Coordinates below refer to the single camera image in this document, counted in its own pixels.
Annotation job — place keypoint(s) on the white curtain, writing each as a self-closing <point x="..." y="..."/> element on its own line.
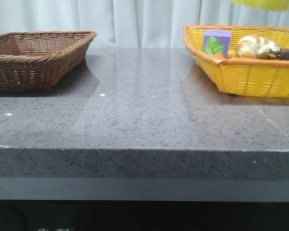
<point x="131" y="23"/>

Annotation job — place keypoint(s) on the toy carrot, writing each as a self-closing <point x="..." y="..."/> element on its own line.
<point x="218" y="57"/>

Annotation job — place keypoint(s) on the toy croissant bread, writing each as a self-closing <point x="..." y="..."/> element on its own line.
<point x="257" y="47"/>

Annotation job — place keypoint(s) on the brown wicker basket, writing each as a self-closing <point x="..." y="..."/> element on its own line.
<point x="34" y="61"/>

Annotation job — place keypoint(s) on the yellow packing tape roll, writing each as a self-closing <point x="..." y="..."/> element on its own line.
<point x="273" y="5"/>

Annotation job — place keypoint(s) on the dark brown toy piece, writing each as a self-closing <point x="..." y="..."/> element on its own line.
<point x="282" y="54"/>

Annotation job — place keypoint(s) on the purple box with leaf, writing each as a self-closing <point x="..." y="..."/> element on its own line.
<point x="216" y="42"/>

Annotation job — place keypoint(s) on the yellow woven basket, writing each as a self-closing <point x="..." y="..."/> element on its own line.
<point x="242" y="76"/>

